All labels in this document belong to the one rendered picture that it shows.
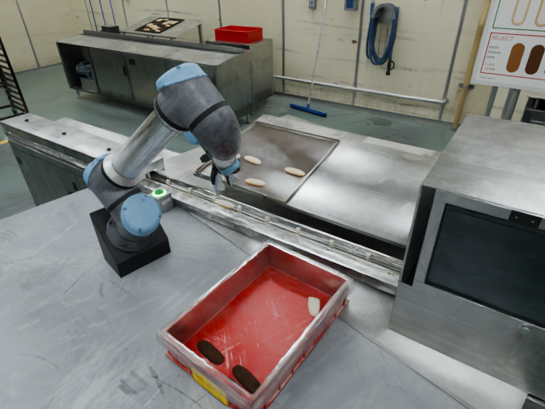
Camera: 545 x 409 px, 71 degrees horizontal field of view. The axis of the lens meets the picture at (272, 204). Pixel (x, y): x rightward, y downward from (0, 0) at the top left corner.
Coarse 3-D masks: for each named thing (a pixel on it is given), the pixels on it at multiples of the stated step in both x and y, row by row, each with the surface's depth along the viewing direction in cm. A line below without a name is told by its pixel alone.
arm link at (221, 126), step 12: (228, 108) 91; (204, 120) 88; (216, 120) 89; (228, 120) 90; (192, 132) 92; (204, 132) 90; (216, 132) 90; (228, 132) 91; (240, 132) 96; (204, 144) 93; (216, 144) 92; (228, 144) 93; (240, 144) 98; (216, 156) 98; (228, 156) 97; (228, 168) 130
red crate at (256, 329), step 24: (264, 288) 123; (288, 288) 123; (312, 288) 123; (240, 312) 115; (264, 312) 115; (288, 312) 114; (336, 312) 110; (192, 336) 108; (216, 336) 108; (240, 336) 108; (264, 336) 108; (288, 336) 107; (240, 360) 101; (264, 360) 101; (240, 384) 96; (240, 408) 88; (264, 408) 89
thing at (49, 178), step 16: (80, 128) 247; (96, 128) 247; (16, 144) 234; (16, 160) 246; (32, 160) 231; (48, 160) 218; (64, 160) 208; (32, 176) 243; (48, 176) 230; (64, 176) 217; (80, 176) 206; (32, 192) 257; (48, 192) 242; (64, 192) 227; (528, 400) 94
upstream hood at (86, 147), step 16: (16, 128) 223; (32, 128) 221; (48, 128) 220; (64, 128) 220; (48, 144) 210; (64, 144) 200; (80, 144) 200; (96, 144) 199; (112, 144) 199; (80, 160) 196; (160, 160) 184; (144, 176) 179
